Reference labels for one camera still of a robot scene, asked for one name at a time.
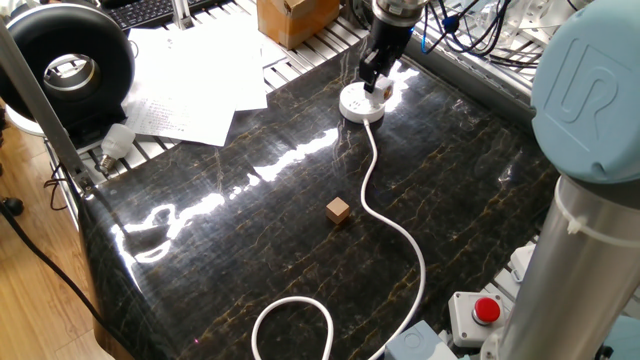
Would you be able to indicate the white light bulb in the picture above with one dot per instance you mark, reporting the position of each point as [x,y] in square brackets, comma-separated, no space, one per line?
[117,142]

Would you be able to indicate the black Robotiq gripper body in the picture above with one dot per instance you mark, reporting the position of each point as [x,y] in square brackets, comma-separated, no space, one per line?
[392,37]

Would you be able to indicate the small wooden cube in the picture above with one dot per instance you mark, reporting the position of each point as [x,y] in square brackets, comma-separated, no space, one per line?
[337,210]

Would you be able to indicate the aluminium frame bar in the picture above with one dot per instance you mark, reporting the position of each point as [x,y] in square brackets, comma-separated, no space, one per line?
[35,95]

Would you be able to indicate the blue-grey junction box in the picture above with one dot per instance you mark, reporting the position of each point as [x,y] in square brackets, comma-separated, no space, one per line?
[415,345]

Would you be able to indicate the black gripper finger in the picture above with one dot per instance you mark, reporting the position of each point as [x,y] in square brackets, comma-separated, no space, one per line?
[370,72]

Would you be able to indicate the black keyboard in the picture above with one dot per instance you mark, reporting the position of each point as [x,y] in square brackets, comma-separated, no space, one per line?
[145,12]

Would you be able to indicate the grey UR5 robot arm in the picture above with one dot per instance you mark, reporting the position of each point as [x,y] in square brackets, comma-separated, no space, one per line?
[575,225]

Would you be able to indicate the round white power socket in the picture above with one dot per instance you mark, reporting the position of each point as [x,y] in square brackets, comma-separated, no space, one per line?
[357,107]

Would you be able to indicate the white bulb holder red switch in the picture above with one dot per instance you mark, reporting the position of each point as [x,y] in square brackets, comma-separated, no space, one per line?
[384,87]

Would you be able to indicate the white power strip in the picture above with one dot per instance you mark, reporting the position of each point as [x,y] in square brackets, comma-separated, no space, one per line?
[517,270]

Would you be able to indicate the grey box red button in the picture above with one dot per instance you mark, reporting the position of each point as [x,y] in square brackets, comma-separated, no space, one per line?
[470,320]

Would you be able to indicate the silver metal stand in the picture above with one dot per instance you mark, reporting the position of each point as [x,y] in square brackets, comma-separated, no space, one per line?
[181,15]

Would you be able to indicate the printed white paper sheet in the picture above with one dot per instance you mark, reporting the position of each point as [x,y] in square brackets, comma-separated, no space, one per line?
[175,120]

